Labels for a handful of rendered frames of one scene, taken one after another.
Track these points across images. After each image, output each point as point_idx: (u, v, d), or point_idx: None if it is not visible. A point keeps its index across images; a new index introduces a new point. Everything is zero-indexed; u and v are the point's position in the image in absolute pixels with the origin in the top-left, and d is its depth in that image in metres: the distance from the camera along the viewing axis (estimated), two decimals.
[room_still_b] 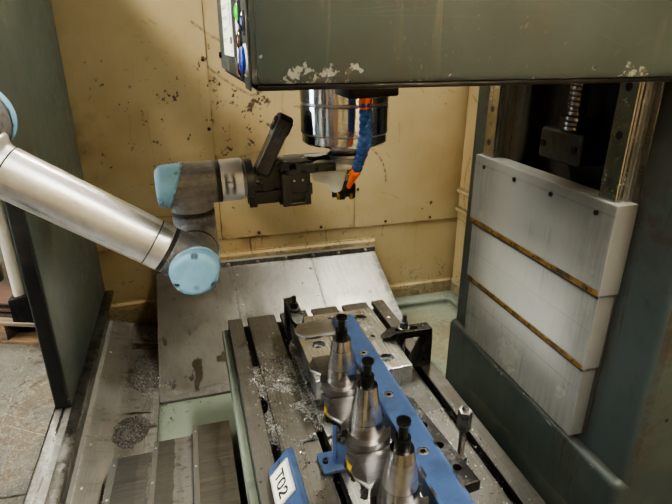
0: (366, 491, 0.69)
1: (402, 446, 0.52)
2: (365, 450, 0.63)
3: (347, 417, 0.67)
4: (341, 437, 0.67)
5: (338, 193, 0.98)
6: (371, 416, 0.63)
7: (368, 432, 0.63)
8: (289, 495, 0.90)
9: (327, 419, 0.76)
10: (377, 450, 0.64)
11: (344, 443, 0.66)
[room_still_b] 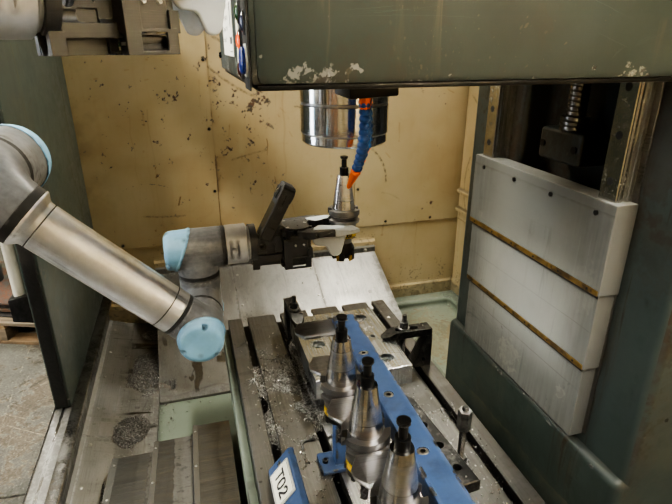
0: (366, 491, 0.69)
1: (402, 446, 0.52)
2: (365, 450, 0.63)
3: (347, 417, 0.67)
4: (341, 437, 0.67)
5: (338, 256, 1.03)
6: (371, 416, 0.63)
7: (368, 432, 0.63)
8: (289, 495, 0.90)
9: (327, 419, 0.76)
10: (377, 450, 0.64)
11: (344, 443, 0.66)
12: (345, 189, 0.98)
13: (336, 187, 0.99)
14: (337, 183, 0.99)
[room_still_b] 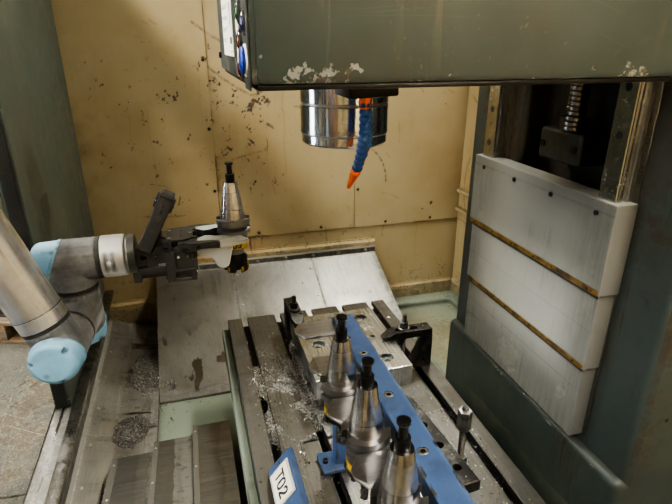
0: (366, 491, 0.69)
1: (402, 446, 0.52)
2: (365, 450, 0.63)
3: (347, 417, 0.67)
4: (341, 437, 0.67)
5: (229, 267, 0.98)
6: (371, 416, 0.63)
7: (368, 432, 0.63)
8: (289, 495, 0.90)
9: (327, 419, 0.76)
10: (377, 450, 0.64)
11: (344, 443, 0.66)
12: (231, 197, 0.93)
13: (222, 195, 0.94)
14: (223, 191, 0.93)
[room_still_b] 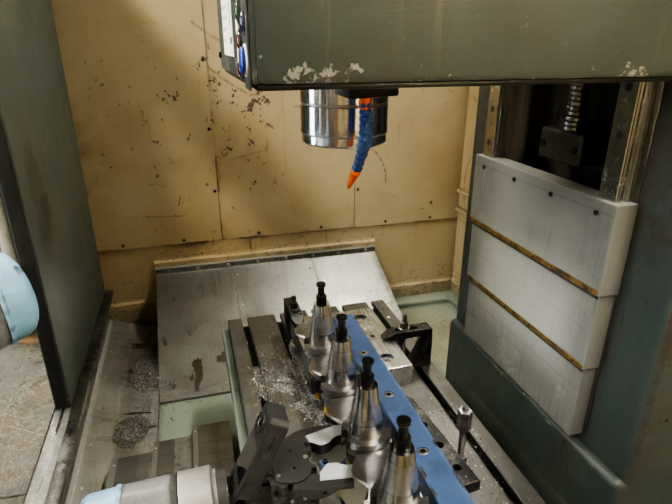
0: (366, 491, 0.69)
1: (402, 446, 0.52)
2: (365, 450, 0.63)
3: (347, 417, 0.67)
4: (341, 437, 0.67)
5: (318, 393, 0.87)
6: (371, 416, 0.63)
7: (368, 432, 0.63)
8: None
9: (327, 419, 0.76)
10: (377, 450, 0.64)
11: (344, 443, 0.66)
12: (323, 322, 0.82)
13: (312, 318, 0.83)
14: (313, 314, 0.82)
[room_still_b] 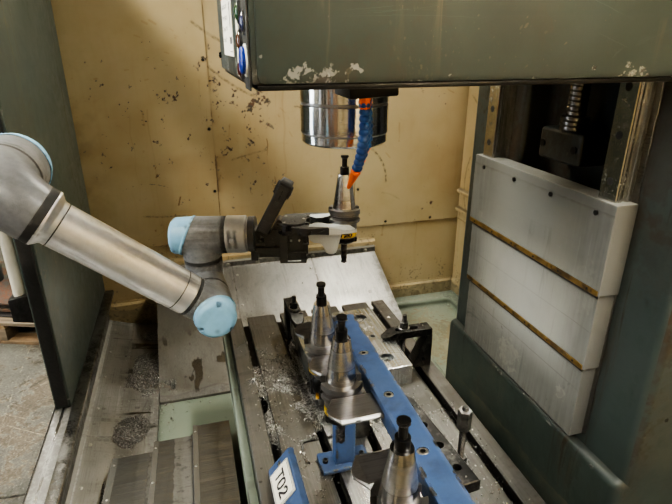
0: (344, 256, 1.05)
1: (402, 446, 0.52)
2: (339, 215, 0.99)
3: None
4: (329, 214, 1.03)
5: (318, 393, 0.87)
6: (344, 193, 0.99)
7: (342, 204, 0.99)
8: (289, 495, 0.90)
9: (327, 419, 0.76)
10: (348, 218, 1.00)
11: (330, 217, 1.03)
12: (323, 322, 0.82)
13: (312, 318, 0.83)
14: (313, 314, 0.82)
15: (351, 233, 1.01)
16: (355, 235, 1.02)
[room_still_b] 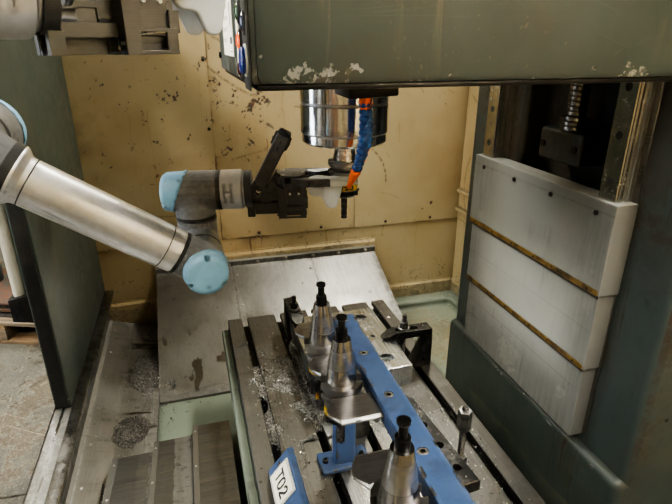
0: (344, 211, 1.01)
1: (402, 446, 0.52)
2: (340, 166, 0.95)
3: None
4: (329, 168, 0.99)
5: (318, 393, 0.87)
6: None
7: (343, 155, 0.95)
8: (289, 495, 0.90)
9: (327, 419, 0.76)
10: (349, 170, 0.96)
11: (330, 170, 0.99)
12: (323, 322, 0.82)
13: (312, 318, 0.83)
14: (313, 314, 0.82)
15: (352, 186, 0.98)
16: (356, 188, 0.99)
